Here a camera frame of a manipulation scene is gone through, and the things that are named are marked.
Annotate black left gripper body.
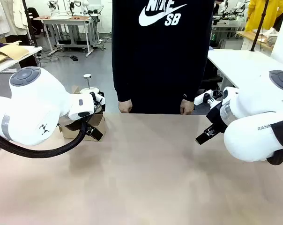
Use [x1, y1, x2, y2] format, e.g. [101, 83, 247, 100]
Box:
[58, 115, 89, 132]

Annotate black stand pole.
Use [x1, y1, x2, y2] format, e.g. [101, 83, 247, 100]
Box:
[22, 0, 39, 48]

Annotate hanging white coats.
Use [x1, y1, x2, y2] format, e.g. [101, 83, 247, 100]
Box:
[0, 0, 30, 37]

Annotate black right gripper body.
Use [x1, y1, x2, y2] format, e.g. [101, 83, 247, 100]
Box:
[206, 101, 228, 133]

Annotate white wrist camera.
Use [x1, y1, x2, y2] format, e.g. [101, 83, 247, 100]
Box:
[194, 90, 214, 105]
[80, 87, 106, 111]

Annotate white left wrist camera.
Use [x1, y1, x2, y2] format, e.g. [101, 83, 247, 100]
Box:
[80, 87, 106, 111]

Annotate brown cardboard cup carrier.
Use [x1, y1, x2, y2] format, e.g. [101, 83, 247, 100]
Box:
[59, 85, 107, 142]

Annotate person's right forearm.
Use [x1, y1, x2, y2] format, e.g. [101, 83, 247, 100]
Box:
[113, 63, 133, 103]

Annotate person's left forearm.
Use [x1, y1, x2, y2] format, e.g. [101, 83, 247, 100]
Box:
[180, 63, 209, 102]

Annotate person in yellow jacket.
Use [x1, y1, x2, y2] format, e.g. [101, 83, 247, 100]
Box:
[245, 0, 283, 32]

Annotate person in black hoodie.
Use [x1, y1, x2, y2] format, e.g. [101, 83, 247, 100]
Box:
[111, 0, 215, 115]

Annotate round metal stand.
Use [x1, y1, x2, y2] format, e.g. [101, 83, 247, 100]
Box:
[83, 74, 92, 89]

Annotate brown cardboard sheets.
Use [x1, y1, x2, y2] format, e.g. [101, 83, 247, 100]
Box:
[0, 43, 31, 68]

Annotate grey frame background table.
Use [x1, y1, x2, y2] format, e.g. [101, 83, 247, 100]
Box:
[39, 15, 101, 58]

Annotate thin black slanted pole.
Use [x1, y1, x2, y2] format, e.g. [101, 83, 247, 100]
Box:
[249, 0, 270, 52]

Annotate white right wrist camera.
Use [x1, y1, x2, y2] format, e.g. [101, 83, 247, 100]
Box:
[194, 90, 214, 105]

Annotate large white side table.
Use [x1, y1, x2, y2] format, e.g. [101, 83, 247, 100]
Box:
[207, 48, 283, 90]

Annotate black office chair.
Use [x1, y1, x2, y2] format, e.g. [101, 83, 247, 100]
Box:
[28, 7, 45, 36]

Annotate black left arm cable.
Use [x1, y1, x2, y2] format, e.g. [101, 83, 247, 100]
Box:
[0, 120, 89, 159]

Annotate wooden background table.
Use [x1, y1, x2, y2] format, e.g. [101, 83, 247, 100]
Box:
[236, 30, 275, 51]

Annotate person's right hand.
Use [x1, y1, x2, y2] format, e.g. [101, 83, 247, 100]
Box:
[118, 99, 133, 114]

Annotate person's left hand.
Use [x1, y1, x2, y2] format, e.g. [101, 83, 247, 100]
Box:
[180, 98, 194, 115]

